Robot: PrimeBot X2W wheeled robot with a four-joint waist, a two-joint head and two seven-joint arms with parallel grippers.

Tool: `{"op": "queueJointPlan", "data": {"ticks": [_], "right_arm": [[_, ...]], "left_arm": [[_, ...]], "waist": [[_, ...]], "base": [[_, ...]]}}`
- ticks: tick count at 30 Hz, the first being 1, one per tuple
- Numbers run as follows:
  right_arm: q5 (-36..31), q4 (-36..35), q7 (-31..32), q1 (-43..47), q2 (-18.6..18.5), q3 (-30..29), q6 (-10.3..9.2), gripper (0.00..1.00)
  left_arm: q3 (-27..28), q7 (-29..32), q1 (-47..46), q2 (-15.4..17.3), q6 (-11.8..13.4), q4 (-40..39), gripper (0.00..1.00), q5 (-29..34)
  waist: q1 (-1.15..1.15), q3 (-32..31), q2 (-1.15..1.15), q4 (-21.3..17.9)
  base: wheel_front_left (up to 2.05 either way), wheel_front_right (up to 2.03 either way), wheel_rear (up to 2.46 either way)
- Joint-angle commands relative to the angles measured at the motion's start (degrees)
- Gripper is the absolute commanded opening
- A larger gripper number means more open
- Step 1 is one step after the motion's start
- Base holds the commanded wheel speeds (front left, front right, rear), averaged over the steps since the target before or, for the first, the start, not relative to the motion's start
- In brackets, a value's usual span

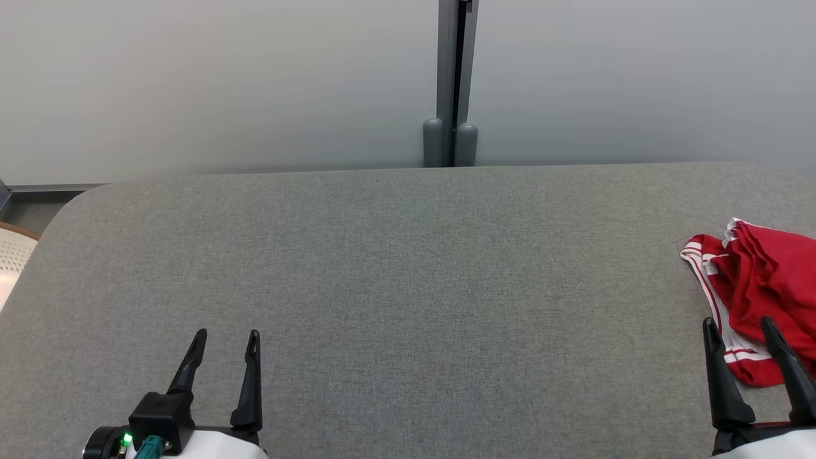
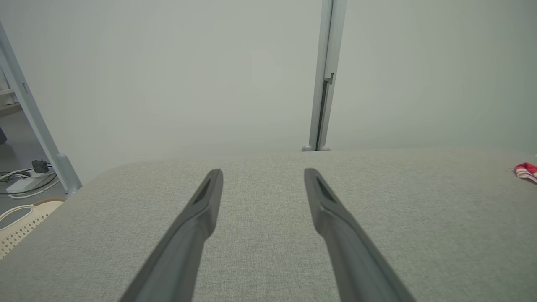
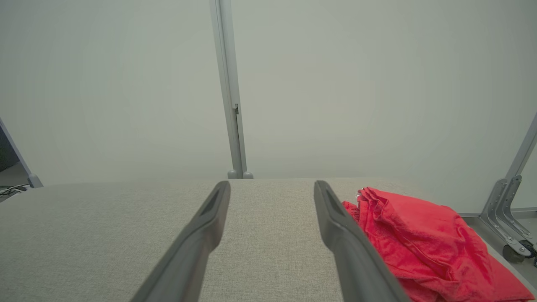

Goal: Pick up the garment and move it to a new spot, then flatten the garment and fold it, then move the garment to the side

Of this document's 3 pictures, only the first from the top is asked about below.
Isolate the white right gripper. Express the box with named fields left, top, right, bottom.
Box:
left=702, top=316, right=816, bottom=459

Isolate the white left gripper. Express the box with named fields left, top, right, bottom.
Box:
left=82, top=328, right=270, bottom=459

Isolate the red white-trimmed sports shirt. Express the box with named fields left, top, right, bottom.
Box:
left=680, top=217, right=816, bottom=388

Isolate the white perforated laundry basket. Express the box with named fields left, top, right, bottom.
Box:
left=0, top=221, right=41, bottom=313

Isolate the teal cable connector plug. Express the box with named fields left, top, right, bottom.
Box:
left=133, top=435, right=168, bottom=459

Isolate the grey partition base rail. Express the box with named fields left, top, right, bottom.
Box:
left=0, top=180, right=108, bottom=215

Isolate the grey metal partition post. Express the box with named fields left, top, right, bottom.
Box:
left=423, top=0, right=479, bottom=168

